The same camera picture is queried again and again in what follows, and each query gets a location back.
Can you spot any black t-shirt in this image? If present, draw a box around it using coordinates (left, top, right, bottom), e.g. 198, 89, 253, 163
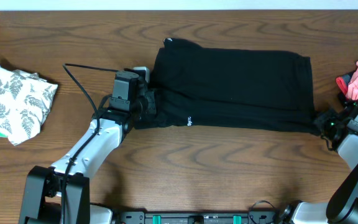
135, 38, 319, 135

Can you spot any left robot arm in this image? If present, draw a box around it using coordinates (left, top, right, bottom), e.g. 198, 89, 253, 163
19, 67, 155, 223

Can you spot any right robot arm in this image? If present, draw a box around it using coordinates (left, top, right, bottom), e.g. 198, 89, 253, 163
283, 106, 358, 223

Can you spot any red garment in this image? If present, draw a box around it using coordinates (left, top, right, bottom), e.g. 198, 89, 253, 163
336, 73, 352, 95

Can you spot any white fern-print fabric bag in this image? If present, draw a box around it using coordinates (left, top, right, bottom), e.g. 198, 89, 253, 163
0, 66, 58, 146

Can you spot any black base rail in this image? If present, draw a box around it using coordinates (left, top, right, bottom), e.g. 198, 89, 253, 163
90, 203, 295, 224

